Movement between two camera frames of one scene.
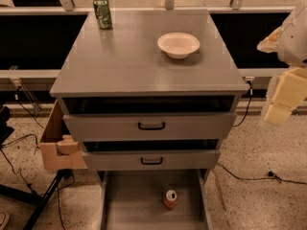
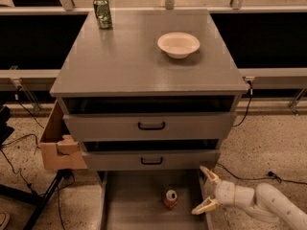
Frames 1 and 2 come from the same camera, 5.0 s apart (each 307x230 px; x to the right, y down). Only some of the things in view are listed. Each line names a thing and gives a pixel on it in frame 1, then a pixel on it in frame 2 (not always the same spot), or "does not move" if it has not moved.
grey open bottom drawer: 133,199 does not move
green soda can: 104,13 does not move
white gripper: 294,42 → 225,193
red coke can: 171,199 does not move
